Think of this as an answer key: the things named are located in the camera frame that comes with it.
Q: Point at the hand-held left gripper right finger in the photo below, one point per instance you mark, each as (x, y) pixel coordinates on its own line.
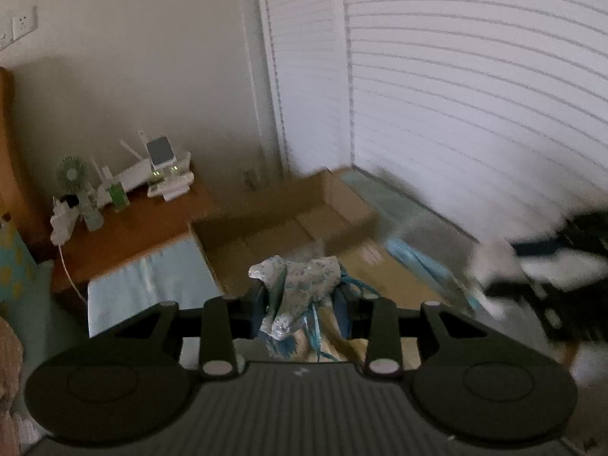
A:
(343, 314)

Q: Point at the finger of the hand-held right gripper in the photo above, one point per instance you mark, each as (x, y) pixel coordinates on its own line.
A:
(506, 289)
(536, 248)

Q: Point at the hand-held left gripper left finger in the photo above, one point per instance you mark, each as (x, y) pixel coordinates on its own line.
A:
(257, 306)

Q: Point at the floral patterned cloth pouch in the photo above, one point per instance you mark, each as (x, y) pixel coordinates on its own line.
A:
(297, 289)

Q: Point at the light blue bed sheet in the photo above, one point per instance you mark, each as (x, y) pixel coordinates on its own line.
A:
(147, 285)

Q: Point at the wooden nightstand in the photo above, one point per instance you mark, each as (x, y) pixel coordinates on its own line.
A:
(137, 232)

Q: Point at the white flat set-top box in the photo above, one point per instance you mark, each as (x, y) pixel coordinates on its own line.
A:
(173, 181)

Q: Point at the green bottle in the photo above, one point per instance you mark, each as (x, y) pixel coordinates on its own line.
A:
(118, 195)

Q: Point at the white router with antennas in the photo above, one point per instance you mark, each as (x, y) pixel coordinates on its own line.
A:
(135, 173)

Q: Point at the small grey screen device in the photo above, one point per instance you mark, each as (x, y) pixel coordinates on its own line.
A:
(159, 152)

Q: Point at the white power strip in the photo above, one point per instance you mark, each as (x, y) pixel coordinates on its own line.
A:
(62, 221)

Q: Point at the teal bed cover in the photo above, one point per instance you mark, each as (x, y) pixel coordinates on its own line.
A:
(42, 313)

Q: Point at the small green desk fan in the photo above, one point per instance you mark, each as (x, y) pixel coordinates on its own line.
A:
(72, 175)

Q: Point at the yellow dotted pillow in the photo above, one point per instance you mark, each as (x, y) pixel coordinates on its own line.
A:
(13, 266)

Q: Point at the pink blanket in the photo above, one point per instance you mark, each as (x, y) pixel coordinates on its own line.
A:
(9, 380)

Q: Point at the wooden headboard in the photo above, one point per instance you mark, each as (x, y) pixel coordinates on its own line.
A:
(12, 161)

